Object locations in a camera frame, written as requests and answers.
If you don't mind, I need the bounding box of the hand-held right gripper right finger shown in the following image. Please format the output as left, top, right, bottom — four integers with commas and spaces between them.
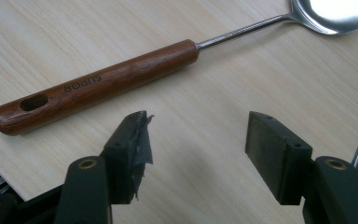
244, 110, 358, 224

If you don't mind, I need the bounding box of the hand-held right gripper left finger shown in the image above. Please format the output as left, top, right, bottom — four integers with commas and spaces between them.
54, 110, 155, 224

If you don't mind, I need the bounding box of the wooden handled steel spatula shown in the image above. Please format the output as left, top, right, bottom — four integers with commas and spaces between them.
0, 0, 358, 136

